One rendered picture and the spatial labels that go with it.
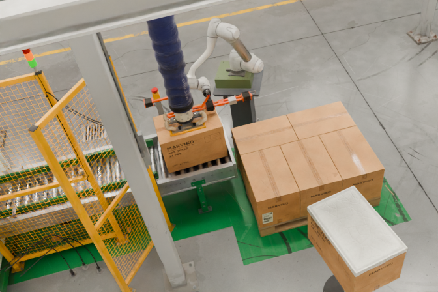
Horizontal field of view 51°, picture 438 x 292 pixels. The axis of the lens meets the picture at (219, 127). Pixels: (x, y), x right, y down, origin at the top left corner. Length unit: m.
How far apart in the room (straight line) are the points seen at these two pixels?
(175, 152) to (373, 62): 3.24
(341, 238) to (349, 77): 3.24
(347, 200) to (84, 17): 2.50
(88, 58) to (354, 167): 2.70
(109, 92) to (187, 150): 1.78
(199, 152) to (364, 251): 1.84
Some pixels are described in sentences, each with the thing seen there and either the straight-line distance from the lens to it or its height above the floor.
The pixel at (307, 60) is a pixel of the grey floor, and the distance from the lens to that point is 6.55.
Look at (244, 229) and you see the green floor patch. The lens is 4.65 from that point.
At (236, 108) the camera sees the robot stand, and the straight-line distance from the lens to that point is 5.20.
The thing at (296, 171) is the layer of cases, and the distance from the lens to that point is 4.35.
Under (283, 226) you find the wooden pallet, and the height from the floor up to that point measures 0.02.
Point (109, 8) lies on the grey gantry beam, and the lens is 1.60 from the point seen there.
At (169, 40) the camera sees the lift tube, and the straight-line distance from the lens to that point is 3.71.
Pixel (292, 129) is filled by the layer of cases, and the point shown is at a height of 0.54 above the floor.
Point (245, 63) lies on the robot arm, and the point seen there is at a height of 1.10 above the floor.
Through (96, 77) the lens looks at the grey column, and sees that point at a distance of 2.64.
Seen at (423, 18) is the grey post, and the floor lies 0.29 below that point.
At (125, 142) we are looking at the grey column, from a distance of 2.96.
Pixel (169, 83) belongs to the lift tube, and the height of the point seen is 1.50.
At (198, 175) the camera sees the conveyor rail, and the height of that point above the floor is 0.57.
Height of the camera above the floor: 3.85
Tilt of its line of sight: 43 degrees down
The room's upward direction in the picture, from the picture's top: 11 degrees counter-clockwise
